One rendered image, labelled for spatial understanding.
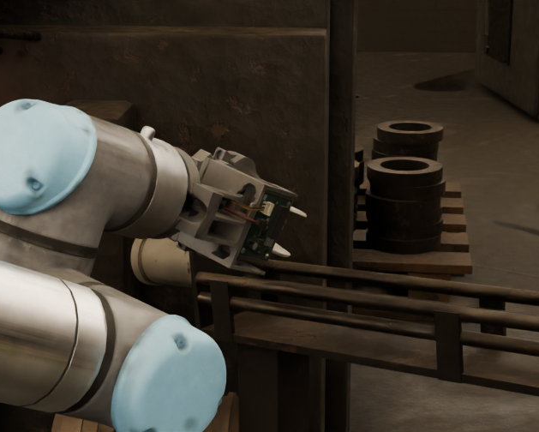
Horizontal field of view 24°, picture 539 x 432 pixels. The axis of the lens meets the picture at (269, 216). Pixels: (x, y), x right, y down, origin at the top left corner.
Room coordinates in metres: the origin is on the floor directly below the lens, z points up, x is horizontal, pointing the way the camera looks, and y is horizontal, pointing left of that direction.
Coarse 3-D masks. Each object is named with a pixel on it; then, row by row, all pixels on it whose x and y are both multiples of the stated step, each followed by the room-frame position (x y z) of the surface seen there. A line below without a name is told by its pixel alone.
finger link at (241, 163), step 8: (216, 152) 0.99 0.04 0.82; (224, 152) 0.99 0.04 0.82; (232, 152) 1.01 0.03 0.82; (224, 160) 0.99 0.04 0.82; (232, 160) 0.99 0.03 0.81; (240, 160) 0.99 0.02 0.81; (248, 160) 1.00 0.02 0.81; (240, 168) 1.00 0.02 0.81; (248, 168) 1.01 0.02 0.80; (256, 176) 1.03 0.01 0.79
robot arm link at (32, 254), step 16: (0, 224) 0.78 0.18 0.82; (0, 240) 0.78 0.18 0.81; (16, 240) 0.77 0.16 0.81; (32, 240) 0.77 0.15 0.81; (48, 240) 0.77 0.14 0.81; (0, 256) 0.77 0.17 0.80; (16, 256) 0.77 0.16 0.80; (32, 256) 0.77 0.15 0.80; (48, 256) 0.77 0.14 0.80; (64, 256) 0.78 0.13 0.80; (80, 256) 0.78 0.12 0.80; (48, 272) 0.76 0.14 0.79; (64, 272) 0.76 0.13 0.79; (80, 272) 0.78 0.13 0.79
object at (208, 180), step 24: (192, 168) 0.89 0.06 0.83; (216, 168) 0.95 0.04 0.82; (192, 192) 0.88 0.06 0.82; (216, 192) 0.88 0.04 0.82; (240, 192) 0.93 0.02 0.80; (264, 192) 0.92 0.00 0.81; (288, 192) 0.95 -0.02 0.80; (192, 216) 0.90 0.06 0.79; (216, 216) 0.88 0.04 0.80; (240, 216) 0.91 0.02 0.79; (264, 216) 0.93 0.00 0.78; (192, 240) 0.93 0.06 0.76; (216, 240) 0.89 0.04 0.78; (240, 240) 0.91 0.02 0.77; (264, 240) 0.94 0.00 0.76; (240, 264) 0.95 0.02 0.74
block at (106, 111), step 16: (96, 112) 1.27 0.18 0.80; (112, 112) 1.27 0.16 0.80; (128, 112) 1.30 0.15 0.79; (128, 128) 1.29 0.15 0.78; (112, 240) 1.25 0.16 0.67; (128, 240) 1.27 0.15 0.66; (96, 256) 1.26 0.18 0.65; (112, 256) 1.25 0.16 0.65; (128, 256) 1.27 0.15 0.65; (96, 272) 1.26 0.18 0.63; (112, 272) 1.25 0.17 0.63; (128, 272) 1.26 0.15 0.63; (128, 288) 1.26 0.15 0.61
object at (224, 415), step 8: (224, 400) 1.15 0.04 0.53; (232, 400) 1.15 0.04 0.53; (224, 408) 1.14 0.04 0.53; (232, 408) 1.14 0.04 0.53; (56, 416) 1.15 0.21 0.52; (64, 416) 1.13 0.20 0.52; (216, 416) 1.13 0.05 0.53; (224, 416) 1.12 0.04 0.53; (232, 416) 1.13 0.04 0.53; (56, 424) 1.14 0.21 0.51; (64, 424) 1.12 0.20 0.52; (72, 424) 1.12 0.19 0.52; (80, 424) 1.12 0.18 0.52; (88, 424) 1.12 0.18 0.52; (96, 424) 1.12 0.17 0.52; (104, 424) 1.12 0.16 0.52; (216, 424) 1.12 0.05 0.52; (224, 424) 1.11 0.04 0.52; (232, 424) 1.12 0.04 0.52
